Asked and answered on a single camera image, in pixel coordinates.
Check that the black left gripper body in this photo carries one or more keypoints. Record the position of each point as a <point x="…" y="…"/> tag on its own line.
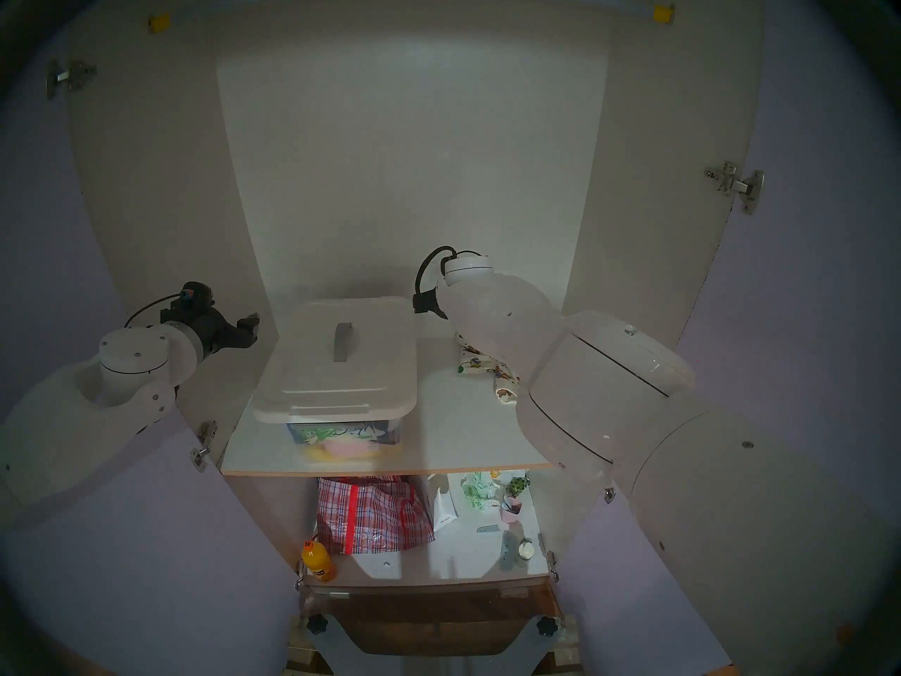
<point x="215" y="326"/>

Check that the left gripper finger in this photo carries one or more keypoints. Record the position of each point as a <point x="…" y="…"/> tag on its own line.
<point x="250" y="324"/>

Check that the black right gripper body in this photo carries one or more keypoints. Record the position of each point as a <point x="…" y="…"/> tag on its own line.
<point x="428" y="303"/>

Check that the cream cartoon print garment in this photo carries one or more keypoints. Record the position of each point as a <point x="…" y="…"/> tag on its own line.
<point x="489" y="372"/>

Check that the white bin lid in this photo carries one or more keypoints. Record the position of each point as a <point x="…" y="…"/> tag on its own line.
<point x="338" y="358"/>

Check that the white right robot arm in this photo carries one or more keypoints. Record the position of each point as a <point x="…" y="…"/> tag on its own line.
<point x="633" y="414"/>

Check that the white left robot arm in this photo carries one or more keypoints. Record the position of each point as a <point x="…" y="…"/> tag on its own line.
<point x="84" y="414"/>

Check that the navy leaf print garment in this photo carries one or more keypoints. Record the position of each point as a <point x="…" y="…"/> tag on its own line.
<point x="373" y="432"/>

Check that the pale green crumpled cloth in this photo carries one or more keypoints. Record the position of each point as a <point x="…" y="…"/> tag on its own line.
<point x="477" y="488"/>

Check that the small green potted plant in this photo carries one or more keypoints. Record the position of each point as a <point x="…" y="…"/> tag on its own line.
<point x="517" y="486"/>

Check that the small white paper box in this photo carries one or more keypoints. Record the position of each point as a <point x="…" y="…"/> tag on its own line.
<point x="443" y="509"/>

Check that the red plaid woven bag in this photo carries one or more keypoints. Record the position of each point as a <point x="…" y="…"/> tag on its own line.
<point x="373" y="516"/>

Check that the small pink cup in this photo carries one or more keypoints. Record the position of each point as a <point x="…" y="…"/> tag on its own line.
<point x="511" y="514"/>

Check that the orange juice bottle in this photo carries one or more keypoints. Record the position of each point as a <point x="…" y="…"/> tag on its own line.
<point x="318" y="562"/>

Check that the small steel drawer hinge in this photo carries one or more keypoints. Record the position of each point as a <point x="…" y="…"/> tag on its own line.
<point x="300" y="576"/>
<point x="549" y="562"/>

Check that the small teal grey object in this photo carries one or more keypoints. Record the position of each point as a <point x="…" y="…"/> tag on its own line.
<point x="508" y="548"/>

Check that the lavender wardrobe door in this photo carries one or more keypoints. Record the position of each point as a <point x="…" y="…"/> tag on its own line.
<point x="809" y="259"/>
<point x="141" y="576"/>

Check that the small round white object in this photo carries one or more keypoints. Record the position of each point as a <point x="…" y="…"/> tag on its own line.
<point x="526" y="550"/>

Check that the black star knob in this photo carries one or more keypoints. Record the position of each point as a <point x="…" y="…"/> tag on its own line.
<point x="547" y="627"/>
<point x="317" y="624"/>

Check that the pale wardrobe hanging rod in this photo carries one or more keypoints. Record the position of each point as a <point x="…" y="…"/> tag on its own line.
<point x="619" y="2"/>

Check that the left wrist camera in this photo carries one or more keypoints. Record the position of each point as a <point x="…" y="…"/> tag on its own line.
<point x="196" y="294"/>

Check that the yellow rod bracket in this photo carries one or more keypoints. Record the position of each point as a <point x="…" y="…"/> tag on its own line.
<point x="662" y="14"/>
<point x="159" y="24"/>

